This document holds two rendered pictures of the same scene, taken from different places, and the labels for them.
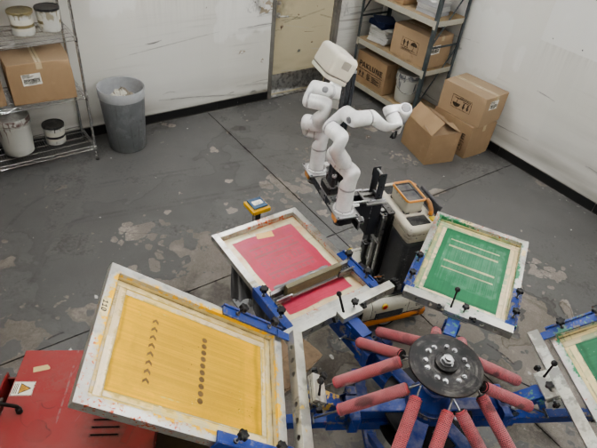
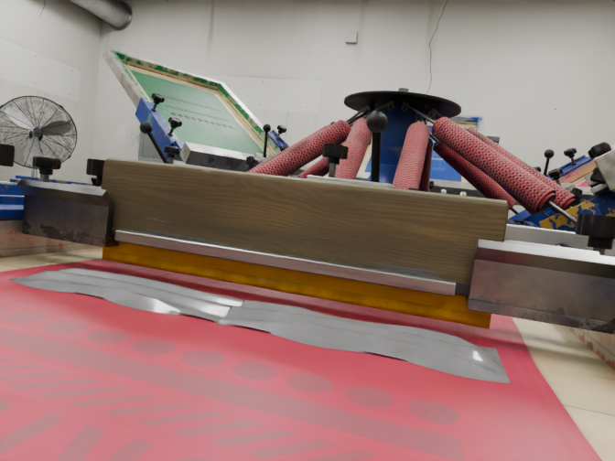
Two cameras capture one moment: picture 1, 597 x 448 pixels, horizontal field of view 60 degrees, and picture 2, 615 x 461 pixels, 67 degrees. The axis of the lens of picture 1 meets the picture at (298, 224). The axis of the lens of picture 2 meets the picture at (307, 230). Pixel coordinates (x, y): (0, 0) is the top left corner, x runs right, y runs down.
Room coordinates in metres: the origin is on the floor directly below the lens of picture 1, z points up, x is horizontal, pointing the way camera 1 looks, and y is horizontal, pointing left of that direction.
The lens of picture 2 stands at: (2.14, 0.23, 1.04)
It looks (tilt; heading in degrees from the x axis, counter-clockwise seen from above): 4 degrees down; 234
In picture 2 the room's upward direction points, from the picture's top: 7 degrees clockwise
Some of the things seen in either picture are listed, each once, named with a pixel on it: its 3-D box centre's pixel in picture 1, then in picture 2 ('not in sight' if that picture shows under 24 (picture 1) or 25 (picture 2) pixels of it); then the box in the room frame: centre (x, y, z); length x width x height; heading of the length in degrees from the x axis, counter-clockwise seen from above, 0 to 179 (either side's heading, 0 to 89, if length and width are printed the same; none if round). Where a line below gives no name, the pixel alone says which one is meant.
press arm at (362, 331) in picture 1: (355, 325); not in sight; (1.65, -0.34, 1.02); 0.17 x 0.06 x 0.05; 39
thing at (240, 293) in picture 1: (252, 298); not in sight; (2.00, 0.21, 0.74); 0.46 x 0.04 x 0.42; 39
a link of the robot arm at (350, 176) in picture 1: (348, 175); not in sight; (2.43, -0.24, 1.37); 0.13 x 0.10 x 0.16; 36
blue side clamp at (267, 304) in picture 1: (271, 309); not in sight; (1.73, 0.08, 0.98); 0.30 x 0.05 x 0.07; 39
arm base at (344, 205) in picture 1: (346, 198); not in sight; (2.43, -0.26, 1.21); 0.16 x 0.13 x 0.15; 114
